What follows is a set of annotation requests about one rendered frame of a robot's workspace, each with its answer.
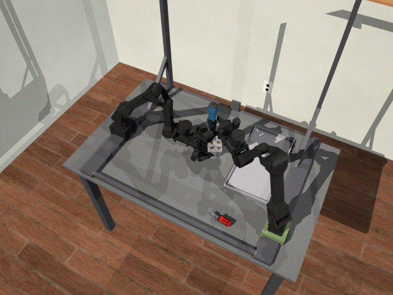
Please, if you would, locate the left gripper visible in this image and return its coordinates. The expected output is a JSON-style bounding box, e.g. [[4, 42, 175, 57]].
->
[[202, 115, 241, 146]]

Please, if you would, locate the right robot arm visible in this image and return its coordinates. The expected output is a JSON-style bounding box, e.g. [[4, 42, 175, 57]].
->
[[111, 82, 204, 145]]

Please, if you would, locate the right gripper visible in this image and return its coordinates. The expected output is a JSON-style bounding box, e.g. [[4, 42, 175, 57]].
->
[[185, 128, 214, 161]]

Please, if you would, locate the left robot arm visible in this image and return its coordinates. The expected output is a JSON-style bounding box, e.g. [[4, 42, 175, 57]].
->
[[217, 120, 293, 236]]

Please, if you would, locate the blue electric nut driver barrel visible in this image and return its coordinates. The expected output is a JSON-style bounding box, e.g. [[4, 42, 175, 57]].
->
[[208, 102, 218, 127]]

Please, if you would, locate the white shallow rectangular tray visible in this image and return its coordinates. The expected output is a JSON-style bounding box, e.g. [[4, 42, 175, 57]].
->
[[224, 126, 295, 204]]

